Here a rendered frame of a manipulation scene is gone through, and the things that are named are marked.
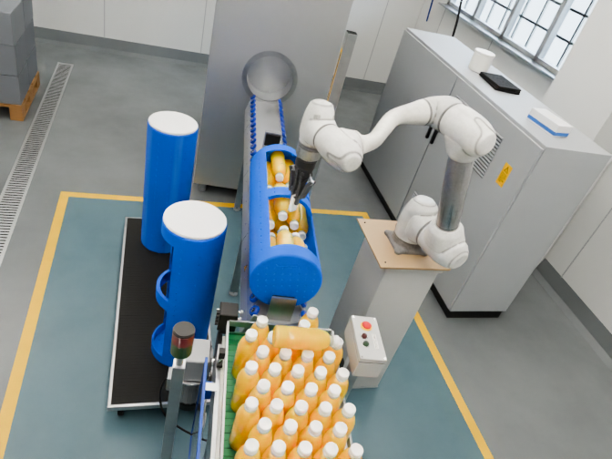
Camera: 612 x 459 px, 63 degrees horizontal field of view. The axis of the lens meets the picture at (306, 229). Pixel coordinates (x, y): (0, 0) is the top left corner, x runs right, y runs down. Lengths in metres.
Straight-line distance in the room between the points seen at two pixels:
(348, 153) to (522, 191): 1.89
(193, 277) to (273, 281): 0.49
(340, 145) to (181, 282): 1.09
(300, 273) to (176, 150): 1.32
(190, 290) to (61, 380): 0.93
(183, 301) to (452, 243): 1.25
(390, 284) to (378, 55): 5.27
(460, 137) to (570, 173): 1.59
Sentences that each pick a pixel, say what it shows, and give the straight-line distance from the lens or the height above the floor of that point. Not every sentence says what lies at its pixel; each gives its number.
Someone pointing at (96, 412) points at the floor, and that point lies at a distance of 2.83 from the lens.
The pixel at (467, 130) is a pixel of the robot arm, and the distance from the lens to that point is 1.89.
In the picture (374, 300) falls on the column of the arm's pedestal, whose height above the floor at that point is 0.75.
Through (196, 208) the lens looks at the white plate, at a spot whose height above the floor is 1.04.
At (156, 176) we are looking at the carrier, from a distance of 3.06.
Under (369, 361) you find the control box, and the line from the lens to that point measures 1.79.
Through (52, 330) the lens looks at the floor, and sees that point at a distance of 3.17.
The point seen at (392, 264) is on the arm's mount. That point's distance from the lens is 2.36.
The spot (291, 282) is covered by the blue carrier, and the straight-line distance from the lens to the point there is 1.94.
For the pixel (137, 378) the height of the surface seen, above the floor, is 0.15.
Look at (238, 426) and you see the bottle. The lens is 1.60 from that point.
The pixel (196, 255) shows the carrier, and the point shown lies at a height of 0.94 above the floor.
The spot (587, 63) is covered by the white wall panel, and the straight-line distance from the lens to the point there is 4.45.
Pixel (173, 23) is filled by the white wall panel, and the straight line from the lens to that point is 6.77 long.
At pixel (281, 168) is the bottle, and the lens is 2.43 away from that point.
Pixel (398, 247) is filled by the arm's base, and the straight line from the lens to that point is 2.45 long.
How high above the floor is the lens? 2.39
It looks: 35 degrees down
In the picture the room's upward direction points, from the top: 17 degrees clockwise
